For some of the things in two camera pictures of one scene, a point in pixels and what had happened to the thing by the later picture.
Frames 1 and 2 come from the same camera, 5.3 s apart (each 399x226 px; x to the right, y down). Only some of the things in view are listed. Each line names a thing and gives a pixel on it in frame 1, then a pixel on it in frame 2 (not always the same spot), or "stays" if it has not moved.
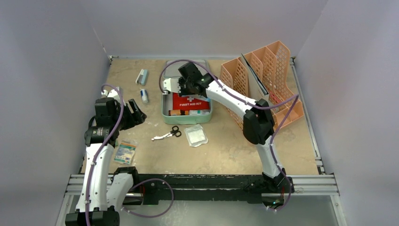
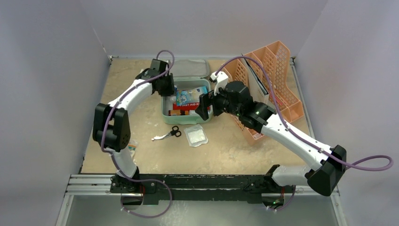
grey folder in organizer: x=257 y=90 stays
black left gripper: x=135 y=117 → x=170 y=91
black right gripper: x=186 y=86 → x=207 y=104
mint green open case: x=171 y=70 stays
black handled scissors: x=175 y=131 stays
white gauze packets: x=195 y=135 stays
